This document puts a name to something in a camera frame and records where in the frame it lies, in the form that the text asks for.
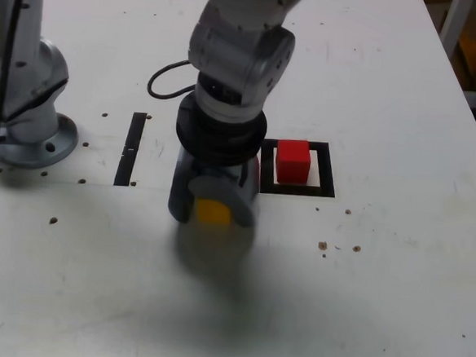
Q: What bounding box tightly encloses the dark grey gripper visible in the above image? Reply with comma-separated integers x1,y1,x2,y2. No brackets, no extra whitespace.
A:
165,151,262,230

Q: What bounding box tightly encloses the yellow cube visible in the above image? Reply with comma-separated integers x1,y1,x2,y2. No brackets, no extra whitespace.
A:
193,198,233,227

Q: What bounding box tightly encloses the red cube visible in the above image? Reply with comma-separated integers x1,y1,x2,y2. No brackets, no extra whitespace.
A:
273,138,313,186

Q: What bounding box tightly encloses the black tape square outline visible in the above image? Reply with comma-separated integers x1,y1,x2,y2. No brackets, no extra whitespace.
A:
258,138,339,198

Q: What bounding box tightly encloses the black tape strip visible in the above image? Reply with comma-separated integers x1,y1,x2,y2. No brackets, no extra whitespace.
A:
113,111,148,188

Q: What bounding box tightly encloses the black cable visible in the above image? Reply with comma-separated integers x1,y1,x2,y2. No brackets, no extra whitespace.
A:
0,0,205,223

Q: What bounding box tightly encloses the white metal frame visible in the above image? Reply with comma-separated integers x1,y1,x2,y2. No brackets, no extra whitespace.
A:
433,0,476,109

